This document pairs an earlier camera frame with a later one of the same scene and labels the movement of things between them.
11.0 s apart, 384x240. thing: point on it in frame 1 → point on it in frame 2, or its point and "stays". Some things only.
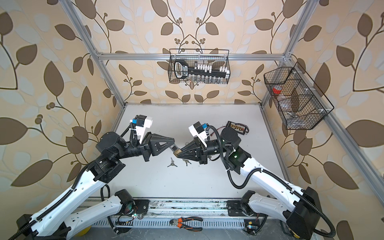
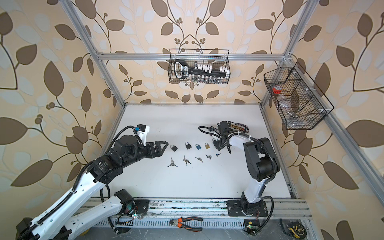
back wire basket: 199,66 stays
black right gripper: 195,144 → 219,147
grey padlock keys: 186,161 stays
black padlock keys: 172,163 stays
